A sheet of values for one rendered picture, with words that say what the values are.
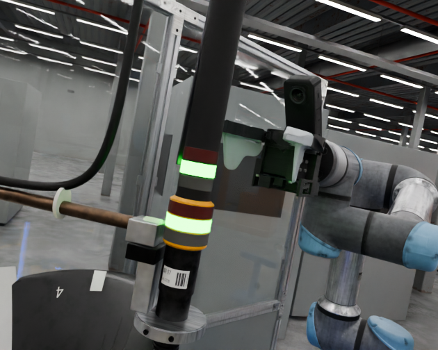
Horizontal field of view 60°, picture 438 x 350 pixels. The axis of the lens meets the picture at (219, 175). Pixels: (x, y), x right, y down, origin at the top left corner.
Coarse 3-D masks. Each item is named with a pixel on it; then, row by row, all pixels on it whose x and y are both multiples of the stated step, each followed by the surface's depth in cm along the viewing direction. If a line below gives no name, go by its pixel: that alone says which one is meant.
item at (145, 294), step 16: (128, 224) 36; (144, 224) 36; (160, 224) 36; (128, 240) 36; (144, 240) 36; (160, 240) 37; (128, 256) 36; (144, 256) 35; (160, 256) 36; (144, 272) 36; (160, 272) 38; (144, 288) 36; (144, 304) 36; (144, 320) 35; (160, 320) 35; (192, 320) 36; (160, 336) 34; (176, 336) 34; (192, 336) 34
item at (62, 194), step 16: (128, 32) 37; (128, 48) 37; (128, 64) 37; (128, 80) 37; (112, 112) 37; (112, 128) 37; (112, 144) 38; (96, 160) 38; (0, 176) 40; (80, 176) 38; (64, 192) 39
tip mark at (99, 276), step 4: (96, 272) 54; (100, 272) 55; (104, 272) 55; (96, 276) 54; (100, 276) 54; (104, 276) 54; (92, 280) 54; (96, 280) 54; (100, 280) 54; (92, 284) 53; (96, 284) 53; (100, 284) 53; (92, 288) 53; (96, 288) 53; (100, 288) 53
